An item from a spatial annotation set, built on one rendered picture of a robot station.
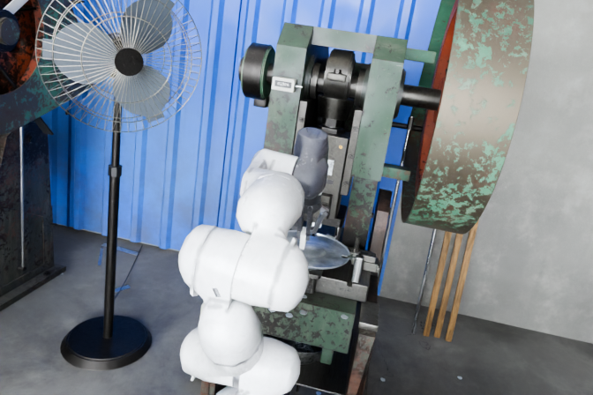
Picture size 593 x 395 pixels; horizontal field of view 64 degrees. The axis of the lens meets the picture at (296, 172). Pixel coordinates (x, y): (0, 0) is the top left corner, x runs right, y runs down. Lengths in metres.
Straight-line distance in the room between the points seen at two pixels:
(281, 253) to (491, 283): 2.44
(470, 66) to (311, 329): 0.94
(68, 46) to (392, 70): 1.12
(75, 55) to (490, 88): 1.37
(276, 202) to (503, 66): 0.68
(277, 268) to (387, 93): 0.85
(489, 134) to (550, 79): 1.67
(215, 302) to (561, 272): 2.59
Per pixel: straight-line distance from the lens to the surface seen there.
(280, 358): 1.03
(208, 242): 0.78
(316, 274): 1.47
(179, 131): 3.03
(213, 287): 0.79
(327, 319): 1.60
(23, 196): 2.71
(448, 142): 1.23
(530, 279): 3.15
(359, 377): 1.63
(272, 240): 0.78
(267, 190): 0.80
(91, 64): 1.89
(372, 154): 1.50
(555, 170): 2.97
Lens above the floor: 1.44
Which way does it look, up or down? 15 degrees down
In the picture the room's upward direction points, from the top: 8 degrees clockwise
